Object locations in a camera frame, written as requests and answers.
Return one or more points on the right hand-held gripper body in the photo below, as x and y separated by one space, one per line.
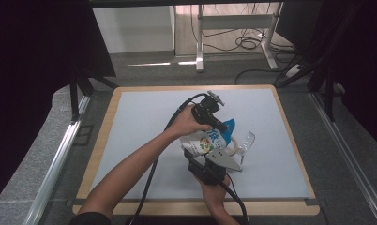
208 172

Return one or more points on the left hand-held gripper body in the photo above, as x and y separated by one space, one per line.
207 109

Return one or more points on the blue and white snack bag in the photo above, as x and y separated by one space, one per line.
202 143

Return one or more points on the person's right hand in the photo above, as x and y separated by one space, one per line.
214 193

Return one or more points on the person's left hand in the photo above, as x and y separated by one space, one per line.
185 125

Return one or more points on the pale grey table mat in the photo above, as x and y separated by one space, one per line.
146 106

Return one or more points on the white power strip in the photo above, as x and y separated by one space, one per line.
293 71

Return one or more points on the white panel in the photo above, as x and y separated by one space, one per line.
133 28

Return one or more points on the black tripod stand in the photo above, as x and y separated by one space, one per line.
73 100
329 100

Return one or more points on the black sleeve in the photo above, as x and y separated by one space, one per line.
89 219

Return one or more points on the dark curtain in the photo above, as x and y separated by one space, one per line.
364 47
27 62

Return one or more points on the white metal desk frame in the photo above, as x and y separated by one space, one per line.
233 22

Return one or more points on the aluminium rail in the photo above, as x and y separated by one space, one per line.
57 165
349 156

